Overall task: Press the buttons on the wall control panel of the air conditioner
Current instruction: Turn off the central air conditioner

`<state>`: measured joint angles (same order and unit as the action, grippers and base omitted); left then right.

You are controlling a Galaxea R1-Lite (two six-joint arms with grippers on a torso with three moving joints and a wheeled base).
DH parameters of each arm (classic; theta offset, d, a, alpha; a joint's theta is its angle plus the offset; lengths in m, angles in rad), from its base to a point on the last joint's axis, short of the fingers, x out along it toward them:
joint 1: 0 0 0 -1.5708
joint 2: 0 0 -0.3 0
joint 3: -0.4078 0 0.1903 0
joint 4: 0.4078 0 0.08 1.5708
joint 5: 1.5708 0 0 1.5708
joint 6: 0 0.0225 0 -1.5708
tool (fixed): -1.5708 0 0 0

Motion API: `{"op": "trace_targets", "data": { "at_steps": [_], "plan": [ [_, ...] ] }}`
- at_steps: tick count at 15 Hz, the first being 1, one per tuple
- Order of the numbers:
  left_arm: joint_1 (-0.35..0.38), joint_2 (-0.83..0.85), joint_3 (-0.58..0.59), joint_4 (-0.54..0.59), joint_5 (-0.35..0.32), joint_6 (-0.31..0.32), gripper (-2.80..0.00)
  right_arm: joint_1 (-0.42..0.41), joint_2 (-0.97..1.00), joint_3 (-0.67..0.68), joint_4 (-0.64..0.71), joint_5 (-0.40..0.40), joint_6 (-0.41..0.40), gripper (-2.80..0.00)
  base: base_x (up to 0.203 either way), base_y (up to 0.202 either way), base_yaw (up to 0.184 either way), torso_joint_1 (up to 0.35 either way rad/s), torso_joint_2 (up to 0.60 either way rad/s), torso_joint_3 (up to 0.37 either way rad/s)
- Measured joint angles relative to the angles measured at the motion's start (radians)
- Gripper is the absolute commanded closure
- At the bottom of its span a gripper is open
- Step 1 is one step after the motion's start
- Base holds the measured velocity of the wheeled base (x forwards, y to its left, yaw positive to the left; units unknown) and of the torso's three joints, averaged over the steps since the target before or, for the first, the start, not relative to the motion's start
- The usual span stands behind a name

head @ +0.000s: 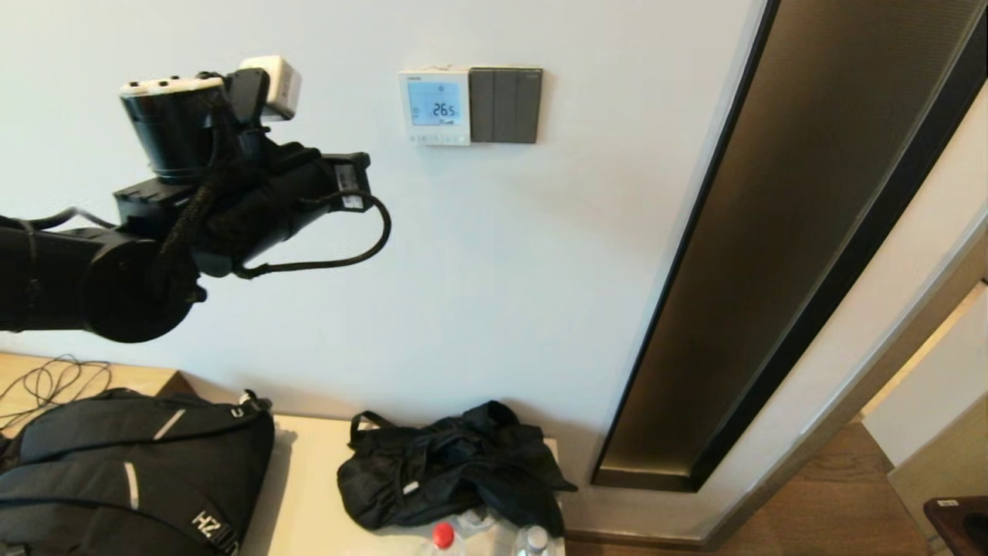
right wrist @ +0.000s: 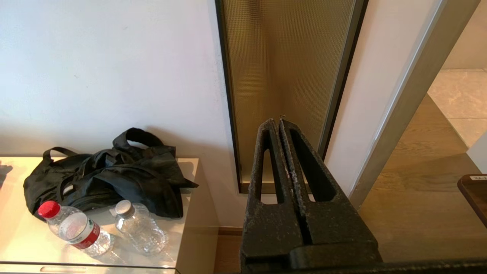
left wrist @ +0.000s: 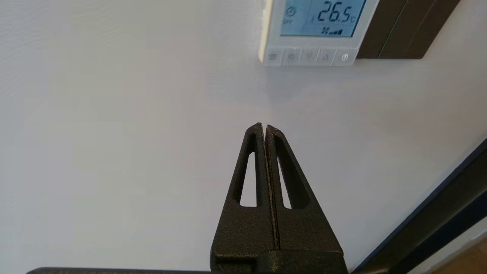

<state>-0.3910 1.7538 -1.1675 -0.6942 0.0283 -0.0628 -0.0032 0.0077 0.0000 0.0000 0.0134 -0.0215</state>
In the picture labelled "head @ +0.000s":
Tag white wall thermostat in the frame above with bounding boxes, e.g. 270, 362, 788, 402
398, 68, 472, 147

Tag black backpack with white print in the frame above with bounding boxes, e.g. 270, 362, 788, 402
0, 388, 276, 556

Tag black crumpled fabric bag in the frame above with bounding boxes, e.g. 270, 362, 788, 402
337, 401, 578, 537

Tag red cap water bottle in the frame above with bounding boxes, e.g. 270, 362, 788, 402
421, 522, 466, 556

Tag grey cap clear bottle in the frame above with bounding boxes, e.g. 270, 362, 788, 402
515, 525, 557, 556

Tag dark brown wooden table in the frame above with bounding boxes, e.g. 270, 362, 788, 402
923, 497, 988, 556

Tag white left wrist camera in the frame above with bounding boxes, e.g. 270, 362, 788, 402
238, 56, 303, 122

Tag black forearm cable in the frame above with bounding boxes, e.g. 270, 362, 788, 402
0, 207, 117, 232

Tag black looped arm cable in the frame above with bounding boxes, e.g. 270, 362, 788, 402
235, 192, 392, 280

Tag thin black cable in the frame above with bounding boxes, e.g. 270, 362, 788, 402
0, 355, 114, 430

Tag dark grey wall switch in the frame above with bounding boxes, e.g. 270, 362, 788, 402
469, 67, 543, 144

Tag grey door frame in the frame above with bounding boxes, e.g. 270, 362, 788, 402
699, 205, 988, 545

